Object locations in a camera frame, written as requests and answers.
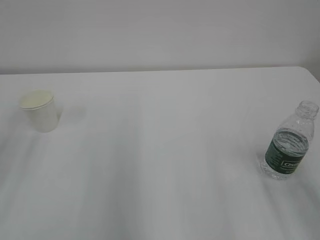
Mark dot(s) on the white paper cup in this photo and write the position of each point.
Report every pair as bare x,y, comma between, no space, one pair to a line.
40,108

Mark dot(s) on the clear green-label water bottle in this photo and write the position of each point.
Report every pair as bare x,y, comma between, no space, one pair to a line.
291,142

